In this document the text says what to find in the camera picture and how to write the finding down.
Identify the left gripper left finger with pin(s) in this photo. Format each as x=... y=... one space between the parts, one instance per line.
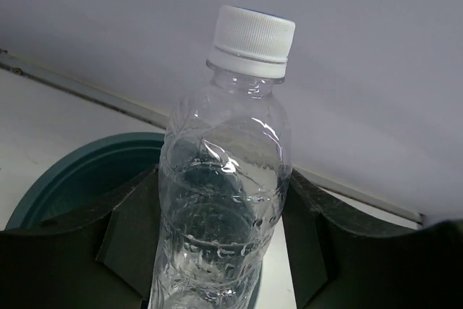
x=97 y=256

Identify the dark teal plastic bin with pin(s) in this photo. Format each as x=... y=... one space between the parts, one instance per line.
x=85 y=174

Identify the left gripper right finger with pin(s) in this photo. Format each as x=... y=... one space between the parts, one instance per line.
x=341 y=257

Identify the clear bottle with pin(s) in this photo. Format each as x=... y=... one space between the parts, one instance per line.
x=222 y=185

